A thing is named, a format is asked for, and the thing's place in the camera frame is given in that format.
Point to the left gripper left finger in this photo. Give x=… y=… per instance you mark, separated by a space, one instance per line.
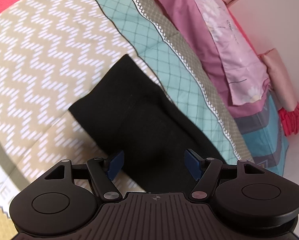
x=102 y=173

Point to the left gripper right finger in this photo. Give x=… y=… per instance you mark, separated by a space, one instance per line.
x=204 y=171

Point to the black pants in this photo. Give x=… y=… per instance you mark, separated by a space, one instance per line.
x=128 y=113

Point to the teal grey striped pillow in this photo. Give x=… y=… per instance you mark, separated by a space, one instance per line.
x=264 y=137

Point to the red folded blanket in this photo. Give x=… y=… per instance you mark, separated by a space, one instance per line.
x=290 y=120

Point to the peach bolster pillow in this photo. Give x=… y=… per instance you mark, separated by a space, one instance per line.
x=280 y=79

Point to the chevron teal quilt bedspread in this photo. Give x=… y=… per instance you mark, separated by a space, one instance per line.
x=53 y=56

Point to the pink floral pillow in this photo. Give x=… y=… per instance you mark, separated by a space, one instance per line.
x=239 y=76

